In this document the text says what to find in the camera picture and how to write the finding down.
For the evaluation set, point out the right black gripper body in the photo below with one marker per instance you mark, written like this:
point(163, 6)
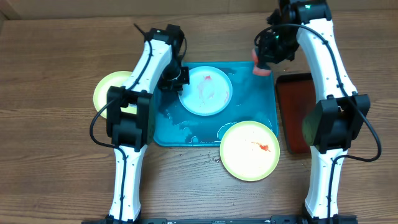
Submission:
point(277, 49)

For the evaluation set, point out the dark red black-rimmed tray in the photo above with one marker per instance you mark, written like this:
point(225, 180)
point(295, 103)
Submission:
point(296, 98)

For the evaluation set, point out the yellow plate lower right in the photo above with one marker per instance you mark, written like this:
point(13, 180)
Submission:
point(249, 151)

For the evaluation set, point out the light blue plate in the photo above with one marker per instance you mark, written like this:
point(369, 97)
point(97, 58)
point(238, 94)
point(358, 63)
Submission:
point(209, 91)

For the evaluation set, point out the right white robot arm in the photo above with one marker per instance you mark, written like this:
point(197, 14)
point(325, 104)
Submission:
point(340, 111)

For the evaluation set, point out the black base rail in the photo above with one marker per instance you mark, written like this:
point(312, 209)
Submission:
point(276, 219)

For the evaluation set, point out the red sponge with dark scourer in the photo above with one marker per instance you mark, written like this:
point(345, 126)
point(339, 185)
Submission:
point(256, 70)

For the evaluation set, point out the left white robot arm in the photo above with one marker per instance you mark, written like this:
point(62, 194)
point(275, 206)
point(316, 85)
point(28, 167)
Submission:
point(126, 122)

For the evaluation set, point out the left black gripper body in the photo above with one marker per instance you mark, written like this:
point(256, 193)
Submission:
point(173, 77)

